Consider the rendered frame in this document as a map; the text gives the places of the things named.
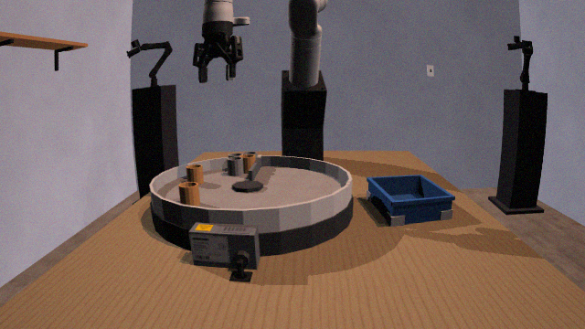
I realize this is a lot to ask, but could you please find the bronze bushing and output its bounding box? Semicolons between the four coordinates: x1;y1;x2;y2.
178;182;200;207
186;164;204;185
240;154;255;174

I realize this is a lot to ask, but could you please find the dark blue open crate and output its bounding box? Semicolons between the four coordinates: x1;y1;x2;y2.
367;175;455;227

